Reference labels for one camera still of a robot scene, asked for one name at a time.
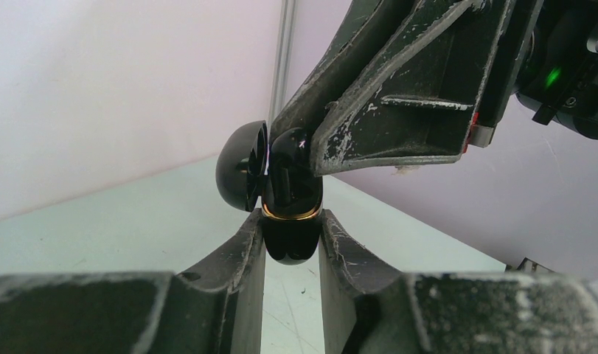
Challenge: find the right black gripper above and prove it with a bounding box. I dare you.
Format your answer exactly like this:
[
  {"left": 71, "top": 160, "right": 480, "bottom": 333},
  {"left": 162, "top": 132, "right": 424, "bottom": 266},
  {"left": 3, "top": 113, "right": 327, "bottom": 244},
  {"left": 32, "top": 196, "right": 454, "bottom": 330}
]
[{"left": 310, "top": 1, "right": 543, "bottom": 176}]

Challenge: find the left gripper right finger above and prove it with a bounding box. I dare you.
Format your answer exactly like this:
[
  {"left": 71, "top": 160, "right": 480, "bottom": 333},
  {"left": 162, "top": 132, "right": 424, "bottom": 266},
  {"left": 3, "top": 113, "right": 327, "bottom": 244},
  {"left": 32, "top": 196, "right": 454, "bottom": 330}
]
[{"left": 319, "top": 210, "right": 598, "bottom": 353}]

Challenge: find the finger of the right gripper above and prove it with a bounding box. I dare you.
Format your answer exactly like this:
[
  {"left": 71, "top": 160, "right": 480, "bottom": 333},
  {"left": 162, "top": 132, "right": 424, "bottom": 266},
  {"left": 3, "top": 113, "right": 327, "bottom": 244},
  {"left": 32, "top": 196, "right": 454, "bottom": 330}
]
[{"left": 269, "top": 1, "right": 428, "bottom": 145}]

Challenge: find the black earbud charging case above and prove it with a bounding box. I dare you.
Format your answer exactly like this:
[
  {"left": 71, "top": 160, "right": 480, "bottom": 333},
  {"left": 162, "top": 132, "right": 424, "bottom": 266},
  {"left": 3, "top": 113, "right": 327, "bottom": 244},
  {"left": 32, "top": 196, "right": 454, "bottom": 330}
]
[{"left": 215, "top": 121, "right": 324, "bottom": 266}]

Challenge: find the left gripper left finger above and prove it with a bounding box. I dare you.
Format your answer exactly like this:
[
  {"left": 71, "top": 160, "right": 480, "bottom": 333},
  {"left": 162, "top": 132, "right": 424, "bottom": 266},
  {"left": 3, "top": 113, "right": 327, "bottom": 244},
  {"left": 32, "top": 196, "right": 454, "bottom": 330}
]
[{"left": 0, "top": 209, "right": 265, "bottom": 353}]

